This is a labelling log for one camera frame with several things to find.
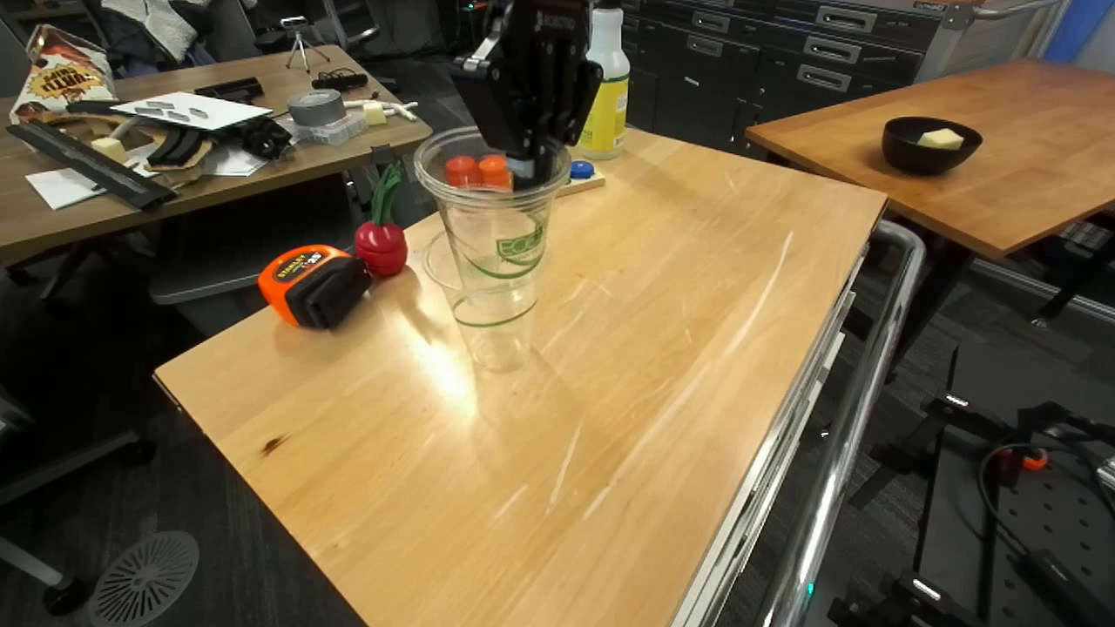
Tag white cloth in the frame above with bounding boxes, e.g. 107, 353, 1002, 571
94, 0, 202, 63

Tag wooden side table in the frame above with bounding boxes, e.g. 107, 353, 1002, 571
745, 61, 1115, 265

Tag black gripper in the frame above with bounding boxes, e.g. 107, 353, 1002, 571
476, 0, 608, 192

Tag steel workbench handle bar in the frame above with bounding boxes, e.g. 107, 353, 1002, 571
762, 216, 933, 627

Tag long black bar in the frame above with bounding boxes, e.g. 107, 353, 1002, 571
4, 118, 182, 216

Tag black bowl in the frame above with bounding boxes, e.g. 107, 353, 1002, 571
878, 113, 986, 182

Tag brown office desk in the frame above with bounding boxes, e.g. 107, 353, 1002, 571
0, 43, 436, 277

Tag red toy peg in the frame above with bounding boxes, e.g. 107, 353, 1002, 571
443, 154, 481, 192

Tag white paper sheets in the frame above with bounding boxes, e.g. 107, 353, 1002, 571
107, 89, 275, 137

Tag black cable bundle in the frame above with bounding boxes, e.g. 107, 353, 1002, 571
147, 113, 297, 173

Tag black tool chest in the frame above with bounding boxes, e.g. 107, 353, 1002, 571
621, 0, 973, 118

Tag orange toy peg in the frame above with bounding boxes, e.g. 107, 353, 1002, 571
476, 149, 517, 192

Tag spray bottle yellow label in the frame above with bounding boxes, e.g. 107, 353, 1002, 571
570, 0, 634, 164

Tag small white note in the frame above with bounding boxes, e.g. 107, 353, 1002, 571
19, 164, 112, 216

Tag orange black tape measure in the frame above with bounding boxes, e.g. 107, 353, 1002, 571
253, 240, 377, 335

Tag pale food piece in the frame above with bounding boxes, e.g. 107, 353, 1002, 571
913, 122, 969, 158

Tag flat black remote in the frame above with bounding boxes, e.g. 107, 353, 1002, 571
306, 66, 377, 97

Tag red cherry toy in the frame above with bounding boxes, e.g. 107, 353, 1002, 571
348, 161, 414, 281

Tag black stand with cables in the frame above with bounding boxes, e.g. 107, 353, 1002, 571
845, 345, 1115, 627

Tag wooden peg toy base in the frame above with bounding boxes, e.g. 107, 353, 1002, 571
562, 164, 608, 194

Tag white power adapter cable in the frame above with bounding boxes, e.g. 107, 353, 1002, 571
346, 93, 424, 127

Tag grey tape roll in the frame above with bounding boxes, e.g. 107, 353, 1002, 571
282, 85, 352, 146

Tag blue panel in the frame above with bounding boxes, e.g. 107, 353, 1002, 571
1043, 0, 1115, 69

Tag clear plastic cup green stripe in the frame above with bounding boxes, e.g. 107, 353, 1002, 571
418, 213, 579, 377
412, 122, 573, 290
414, 137, 570, 300

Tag colourful snack bag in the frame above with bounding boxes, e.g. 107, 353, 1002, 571
8, 25, 117, 127

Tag steel workbench cabinet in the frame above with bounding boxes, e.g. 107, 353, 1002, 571
668, 213, 933, 627

